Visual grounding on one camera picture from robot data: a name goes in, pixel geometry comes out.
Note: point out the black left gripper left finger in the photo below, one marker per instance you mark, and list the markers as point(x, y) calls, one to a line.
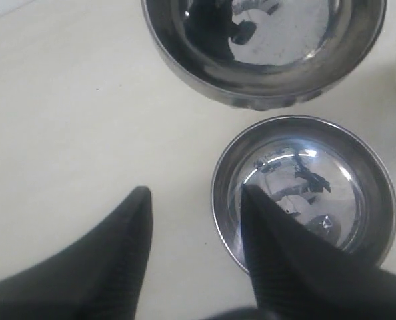
point(99, 276)

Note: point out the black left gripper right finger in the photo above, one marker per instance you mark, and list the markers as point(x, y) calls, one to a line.
point(297, 275)

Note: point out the wide shallow steel bowl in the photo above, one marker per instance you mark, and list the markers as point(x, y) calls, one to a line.
point(319, 173)

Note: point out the patterned deep steel bowl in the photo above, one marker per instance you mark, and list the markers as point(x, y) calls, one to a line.
point(263, 55)

